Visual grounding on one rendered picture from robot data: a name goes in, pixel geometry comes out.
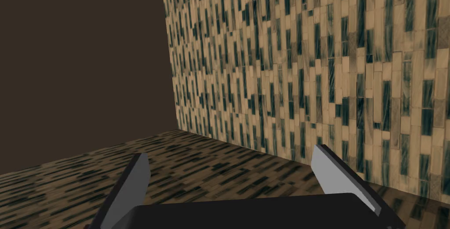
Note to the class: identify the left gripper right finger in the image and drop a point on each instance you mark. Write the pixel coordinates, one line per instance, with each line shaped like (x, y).
(339, 179)

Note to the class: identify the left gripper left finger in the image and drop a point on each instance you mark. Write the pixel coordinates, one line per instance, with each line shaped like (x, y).
(128, 192)

